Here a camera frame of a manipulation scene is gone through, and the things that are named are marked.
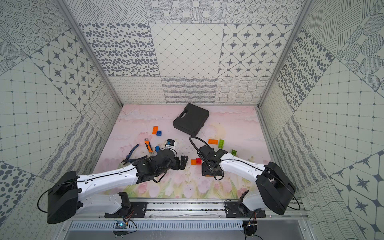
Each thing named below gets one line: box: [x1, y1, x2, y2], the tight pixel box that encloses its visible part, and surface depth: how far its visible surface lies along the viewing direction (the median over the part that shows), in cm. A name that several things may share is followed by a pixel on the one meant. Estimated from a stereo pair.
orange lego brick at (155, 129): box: [152, 126, 159, 135], surface depth 107 cm
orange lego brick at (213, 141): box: [208, 139, 219, 145], surface depth 102 cm
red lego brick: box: [196, 158, 203, 165], surface depth 90 cm
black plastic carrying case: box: [172, 103, 210, 137], surface depth 109 cm
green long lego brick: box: [218, 139, 225, 149], surface depth 100 cm
